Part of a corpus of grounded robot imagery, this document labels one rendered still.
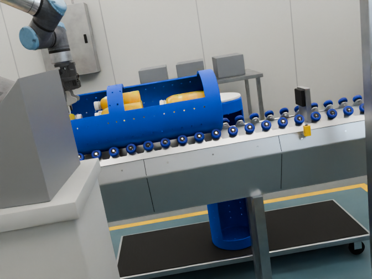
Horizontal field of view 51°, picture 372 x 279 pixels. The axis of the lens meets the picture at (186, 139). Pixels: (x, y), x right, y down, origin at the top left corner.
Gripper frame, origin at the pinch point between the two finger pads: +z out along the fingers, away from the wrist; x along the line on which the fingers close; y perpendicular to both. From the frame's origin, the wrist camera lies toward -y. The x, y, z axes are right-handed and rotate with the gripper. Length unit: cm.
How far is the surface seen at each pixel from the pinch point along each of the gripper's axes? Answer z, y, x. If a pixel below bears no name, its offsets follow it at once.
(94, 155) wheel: 19.9, 9.0, -11.7
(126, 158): 23.8, 22.1, -11.9
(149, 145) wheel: 19.9, 33.0, -11.6
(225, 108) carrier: 17, 74, 28
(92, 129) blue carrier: 8.0, 11.1, -14.9
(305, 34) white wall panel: -4, 236, 321
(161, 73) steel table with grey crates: 9, 48, 250
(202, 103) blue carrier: 6, 58, -15
